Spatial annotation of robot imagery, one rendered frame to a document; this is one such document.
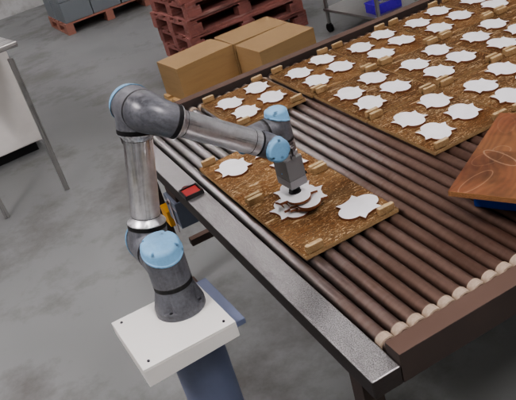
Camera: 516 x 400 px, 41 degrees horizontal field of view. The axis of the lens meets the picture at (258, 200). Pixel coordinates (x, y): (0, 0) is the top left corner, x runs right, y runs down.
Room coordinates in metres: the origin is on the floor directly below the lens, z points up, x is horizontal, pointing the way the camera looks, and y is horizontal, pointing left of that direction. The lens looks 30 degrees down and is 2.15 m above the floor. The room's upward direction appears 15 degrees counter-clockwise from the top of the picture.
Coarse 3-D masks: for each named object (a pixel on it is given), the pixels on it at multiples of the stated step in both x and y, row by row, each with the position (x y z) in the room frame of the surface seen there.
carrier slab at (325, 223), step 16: (320, 176) 2.15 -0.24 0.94; (336, 176) 2.12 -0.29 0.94; (336, 192) 2.02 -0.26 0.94; (352, 192) 1.99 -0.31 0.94; (368, 192) 1.96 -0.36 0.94; (256, 208) 2.05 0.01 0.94; (272, 208) 2.03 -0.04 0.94; (320, 208) 1.94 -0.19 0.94; (272, 224) 1.93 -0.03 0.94; (288, 224) 1.90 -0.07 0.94; (304, 224) 1.88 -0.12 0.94; (320, 224) 1.85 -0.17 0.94; (336, 224) 1.83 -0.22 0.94; (352, 224) 1.80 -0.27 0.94; (368, 224) 1.78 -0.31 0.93; (288, 240) 1.81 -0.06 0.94; (304, 240) 1.79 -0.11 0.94; (336, 240) 1.74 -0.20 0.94; (304, 256) 1.71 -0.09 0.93
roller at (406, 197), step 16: (320, 144) 2.42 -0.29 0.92; (336, 160) 2.28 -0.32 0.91; (368, 176) 2.09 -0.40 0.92; (400, 192) 1.93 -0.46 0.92; (416, 208) 1.84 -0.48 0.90; (432, 208) 1.79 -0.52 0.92; (448, 224) 1.70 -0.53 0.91; (464, 224) 1.67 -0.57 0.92; (480, 240) 1.58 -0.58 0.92; (496, 256) 1.51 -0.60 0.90; (512, 256) 1.47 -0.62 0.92
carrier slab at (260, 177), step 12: (228, 156) 2.50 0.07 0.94; (240, 156) 2.48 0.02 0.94; (252, 156) 2.45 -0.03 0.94; (204, 168) 2.46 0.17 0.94; (216, 168) 2.43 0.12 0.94; (252, 168) 2.35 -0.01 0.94; (264, 168) 2.32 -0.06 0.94; (216, 180) 2.33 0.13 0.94; (228, 180) 2.31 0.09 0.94; (240, 180) 2.28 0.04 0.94; (252, 180) 2.26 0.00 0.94; (264, 180) 2.23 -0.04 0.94; (276, 180) 2.21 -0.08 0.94; (228, 192) 2.22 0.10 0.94; (240, 192) 2.19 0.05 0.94; (252, 192) 2.17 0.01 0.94; (264, 192) 2.15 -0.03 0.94; (240, 204) 2.13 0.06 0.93
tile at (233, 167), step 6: (222, 162) 2.45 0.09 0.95; (228, 162) 2.44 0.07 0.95; (234, 162) 2.42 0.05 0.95; (240, 162) 2.41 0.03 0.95; (246, 162) 2.39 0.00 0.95; (222, 168) 2.40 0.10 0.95; (228, 168) 2.38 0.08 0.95; (234, 168) 2.37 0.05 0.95; (240, 168) 2.36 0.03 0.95; (246, 168) 2.34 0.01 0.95; (222, 174) 2.35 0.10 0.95; (228, 174) 2.34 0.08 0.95; (234, 174) 2.32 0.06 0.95; (240, 174) 2.31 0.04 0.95
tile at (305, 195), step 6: (282, 186) 2.05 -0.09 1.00; (300, 186) 2.02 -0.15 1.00; (306, 186) 2.01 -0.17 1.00; (276, 192) 2.02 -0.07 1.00; (282, 192) 2.01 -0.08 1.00; (288, 192) 2.00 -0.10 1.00; (300, 192) 1.98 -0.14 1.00; (306, 192) 1.97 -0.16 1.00; (312, 192) 1.96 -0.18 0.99; (282, 198) 1.97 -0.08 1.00; (288, 198) 1.96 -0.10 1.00; (294, 198) 1.95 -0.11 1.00; (300, 198) 1.94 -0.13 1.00; (306, 198) 1.93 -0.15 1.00; (282, 204) 1.95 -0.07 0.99; (294, 204) 1.93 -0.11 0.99; (300, 204) 1.92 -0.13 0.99
